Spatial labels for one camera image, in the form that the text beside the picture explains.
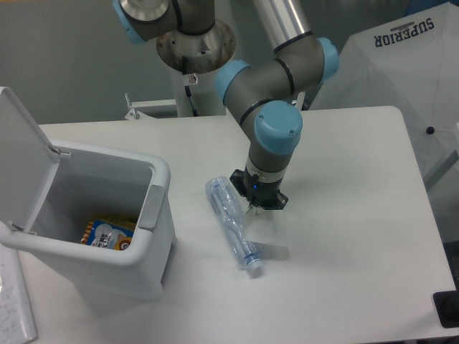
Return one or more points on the black device at edge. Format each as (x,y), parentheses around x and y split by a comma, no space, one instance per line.
(446,304)

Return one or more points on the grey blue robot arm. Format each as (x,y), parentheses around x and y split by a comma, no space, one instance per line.
(301,60)

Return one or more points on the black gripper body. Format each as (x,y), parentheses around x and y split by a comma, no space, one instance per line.
(264,188)

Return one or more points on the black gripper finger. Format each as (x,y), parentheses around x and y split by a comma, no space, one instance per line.
(244,183)
(273,202)

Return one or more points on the crushed clear plastic bottle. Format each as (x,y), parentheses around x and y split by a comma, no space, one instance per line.
(231,217)

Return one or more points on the white umbrella with lettering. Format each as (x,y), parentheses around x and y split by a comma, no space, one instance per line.
(411,64)

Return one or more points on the white trash can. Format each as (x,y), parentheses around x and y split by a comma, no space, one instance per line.
(51,188)

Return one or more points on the white metal base frame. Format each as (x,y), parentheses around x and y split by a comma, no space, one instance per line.
(154,105)

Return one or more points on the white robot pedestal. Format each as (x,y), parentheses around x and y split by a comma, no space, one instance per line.
(196,60)

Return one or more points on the colourful snack package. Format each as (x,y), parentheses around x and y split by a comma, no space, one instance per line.
(109,232)

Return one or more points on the clear plastic wrapper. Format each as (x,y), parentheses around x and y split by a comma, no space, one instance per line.
(267,228)

